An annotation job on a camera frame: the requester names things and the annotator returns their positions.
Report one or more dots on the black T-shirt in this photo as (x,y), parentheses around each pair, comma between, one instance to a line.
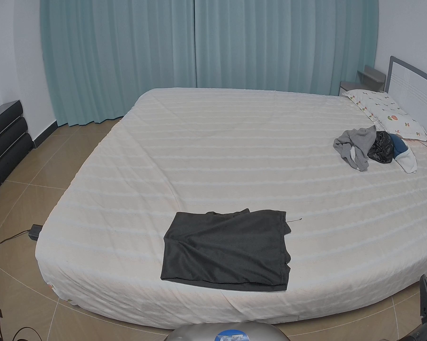
(227,250)

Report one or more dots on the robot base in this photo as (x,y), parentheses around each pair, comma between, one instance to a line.
(206,332)

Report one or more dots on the bed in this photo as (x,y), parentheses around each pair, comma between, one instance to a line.
(234,155)

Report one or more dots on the black power adapter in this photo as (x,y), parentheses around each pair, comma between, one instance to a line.
(35,232)

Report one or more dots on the white garment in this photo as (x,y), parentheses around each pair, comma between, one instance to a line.
(408,162)

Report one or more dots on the black chest of drawers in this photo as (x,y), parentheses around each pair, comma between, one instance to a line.
(4,147)

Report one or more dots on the dark blue garment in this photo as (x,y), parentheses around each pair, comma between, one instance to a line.
(399,146)

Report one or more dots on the black shiny garment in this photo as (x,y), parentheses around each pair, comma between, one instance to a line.
(382,147)

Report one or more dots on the grey garment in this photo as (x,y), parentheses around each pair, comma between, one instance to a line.
(359,144)

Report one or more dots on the white printed pillow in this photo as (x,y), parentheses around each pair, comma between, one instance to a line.
(387,110)

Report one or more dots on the grey bedside table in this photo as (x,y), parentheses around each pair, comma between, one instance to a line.
(371,76)

